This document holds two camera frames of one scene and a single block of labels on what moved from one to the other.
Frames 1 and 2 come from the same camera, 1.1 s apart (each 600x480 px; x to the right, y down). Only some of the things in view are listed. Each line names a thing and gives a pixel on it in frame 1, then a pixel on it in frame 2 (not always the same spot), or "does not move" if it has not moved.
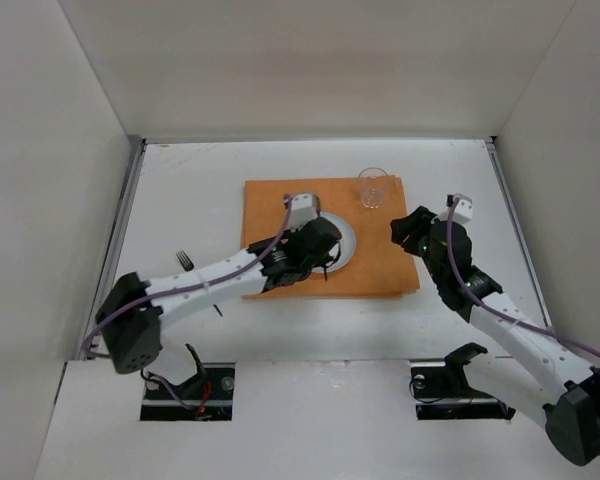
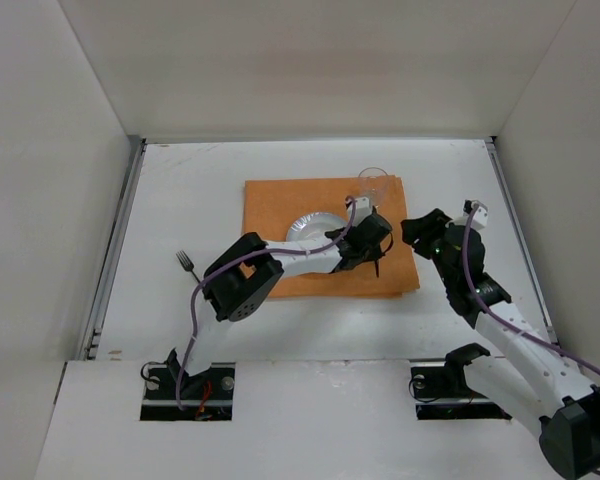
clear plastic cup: [373, 181] does not move
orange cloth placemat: [380, 267] does not move
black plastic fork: [184, 261] does not move
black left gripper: [327, 245] -> [373, 240]
